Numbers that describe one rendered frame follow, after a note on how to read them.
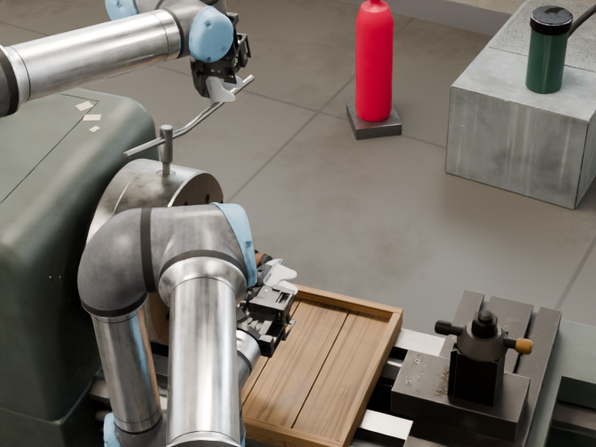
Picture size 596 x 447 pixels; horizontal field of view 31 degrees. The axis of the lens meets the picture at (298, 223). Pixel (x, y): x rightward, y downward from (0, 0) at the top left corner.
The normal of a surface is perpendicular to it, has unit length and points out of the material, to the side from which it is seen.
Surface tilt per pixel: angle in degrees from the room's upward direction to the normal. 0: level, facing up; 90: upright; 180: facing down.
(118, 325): 92
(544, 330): 0
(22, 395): 90
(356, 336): 0
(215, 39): 90
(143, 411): 92
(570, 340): 0
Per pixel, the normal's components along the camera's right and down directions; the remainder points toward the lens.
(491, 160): -0.50, 0.55
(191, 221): -0.07, -0.67
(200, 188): 0.93, 0.20
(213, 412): 0.32, -0.68
